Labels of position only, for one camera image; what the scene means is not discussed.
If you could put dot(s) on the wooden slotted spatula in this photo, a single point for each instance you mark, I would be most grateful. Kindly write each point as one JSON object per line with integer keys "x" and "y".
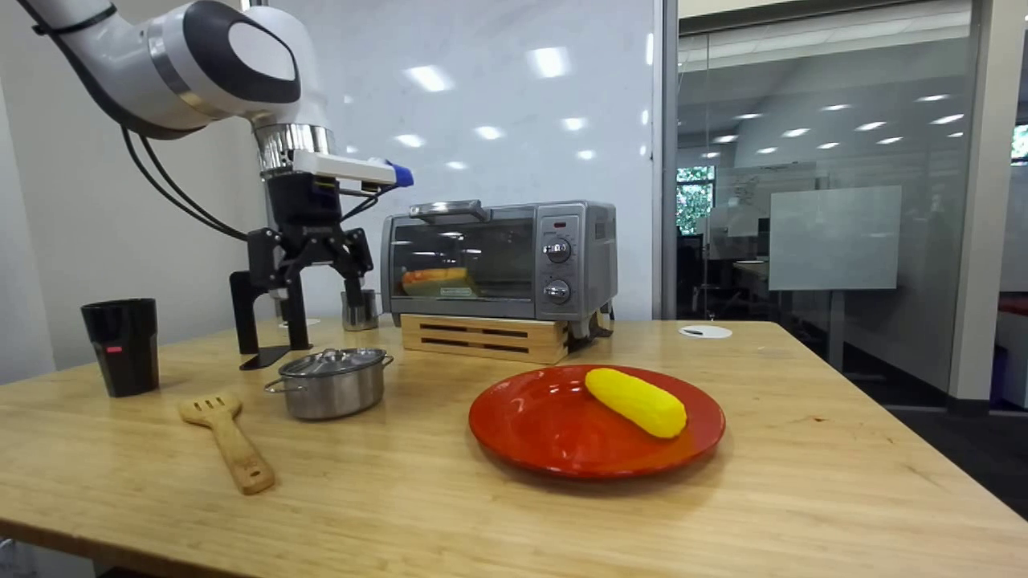
{"x": 218, "y": 416}

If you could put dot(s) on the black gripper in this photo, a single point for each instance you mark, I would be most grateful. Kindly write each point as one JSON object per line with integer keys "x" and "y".
{"x": 305, "y": 224}

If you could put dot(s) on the black plastic cup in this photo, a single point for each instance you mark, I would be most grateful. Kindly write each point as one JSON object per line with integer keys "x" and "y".
{"x": 124, "y": 337}

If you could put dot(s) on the white table grommet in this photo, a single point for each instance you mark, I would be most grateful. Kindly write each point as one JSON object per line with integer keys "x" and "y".
{"x": 705, "y": 330}

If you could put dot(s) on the wooden slatted stand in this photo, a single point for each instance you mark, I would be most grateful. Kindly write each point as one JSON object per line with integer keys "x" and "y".
{"x": 505, "y": 337}

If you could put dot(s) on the yellow toy corn cob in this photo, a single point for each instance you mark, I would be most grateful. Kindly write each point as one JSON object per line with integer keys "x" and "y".
{"x": 640, "y": 401}

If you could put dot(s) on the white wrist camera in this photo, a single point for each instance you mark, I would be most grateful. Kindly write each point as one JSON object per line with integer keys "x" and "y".
{"x": 358, "y": 175}

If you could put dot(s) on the steel pot lid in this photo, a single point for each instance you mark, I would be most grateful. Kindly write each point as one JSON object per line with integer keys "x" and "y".
{"x": 335, "y": 361}

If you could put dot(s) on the whiteboard on glass wall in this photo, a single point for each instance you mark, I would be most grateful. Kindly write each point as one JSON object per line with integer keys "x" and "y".
{"x": 837, "y": 237}

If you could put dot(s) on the red oval plate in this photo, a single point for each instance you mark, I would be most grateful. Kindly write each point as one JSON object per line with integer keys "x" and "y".
{"x": 551, "y": 421}

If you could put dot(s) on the grey toaster oven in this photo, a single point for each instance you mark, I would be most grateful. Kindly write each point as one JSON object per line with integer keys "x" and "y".
{"x": 543, "y": 260}

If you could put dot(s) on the small steel pot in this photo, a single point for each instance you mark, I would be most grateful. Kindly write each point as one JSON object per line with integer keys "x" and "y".
{"x": 332, "y": 395}

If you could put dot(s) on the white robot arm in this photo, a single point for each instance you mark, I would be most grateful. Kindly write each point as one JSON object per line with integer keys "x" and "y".
{"x": 207, "y": 61}

